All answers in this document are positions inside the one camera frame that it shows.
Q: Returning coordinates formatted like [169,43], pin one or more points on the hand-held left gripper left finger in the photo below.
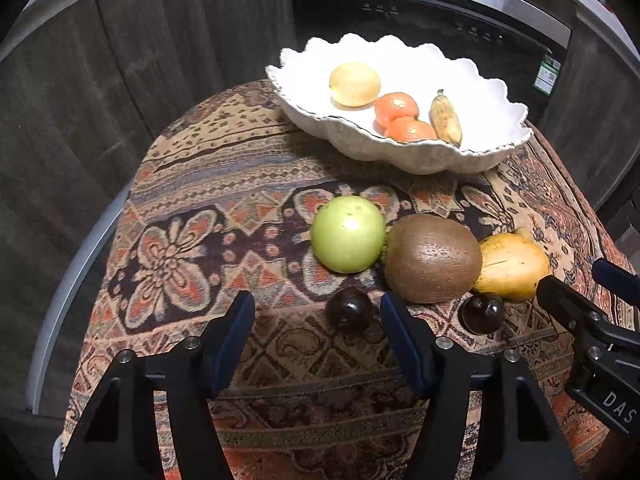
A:
[232,342]

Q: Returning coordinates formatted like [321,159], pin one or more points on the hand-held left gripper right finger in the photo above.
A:
[405,347]

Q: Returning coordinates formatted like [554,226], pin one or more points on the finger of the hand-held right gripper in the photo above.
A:
[575,305]
[615,280]

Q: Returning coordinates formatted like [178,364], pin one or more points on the dark purple plum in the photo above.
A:
[482,314]
[349,310]

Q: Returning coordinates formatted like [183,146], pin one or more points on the orange tangerine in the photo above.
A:
[410,130]
[396,107]

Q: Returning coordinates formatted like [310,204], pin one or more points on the white scalloped bowl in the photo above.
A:
[350,135]

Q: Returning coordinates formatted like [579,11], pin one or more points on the small yellow banana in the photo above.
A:
[446,120]

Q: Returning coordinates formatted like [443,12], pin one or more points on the round yellow lemon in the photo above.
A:
[355,85]

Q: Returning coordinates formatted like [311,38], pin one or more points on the yellow mango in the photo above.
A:
[512,265]

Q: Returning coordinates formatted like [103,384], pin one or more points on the patterned paisley tablecloth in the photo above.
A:
[200,260]

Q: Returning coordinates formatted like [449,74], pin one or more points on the brown kiwi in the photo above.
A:
[432,260]

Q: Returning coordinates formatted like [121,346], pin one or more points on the green apple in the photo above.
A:
[348,235]

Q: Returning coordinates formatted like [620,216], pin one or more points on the dark wood cabinet door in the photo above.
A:
[60,160]
[600,125]
[200,45]

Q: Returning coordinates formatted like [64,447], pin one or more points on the silver cabinet kick plate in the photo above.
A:
[65,300]

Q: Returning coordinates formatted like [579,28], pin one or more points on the green energy label sticker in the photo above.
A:
[547,73]

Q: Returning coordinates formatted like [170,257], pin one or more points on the grey kitchen countertop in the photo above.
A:
[607,10]

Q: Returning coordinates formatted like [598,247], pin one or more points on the built-in black dishwasher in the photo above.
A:
[425,15]

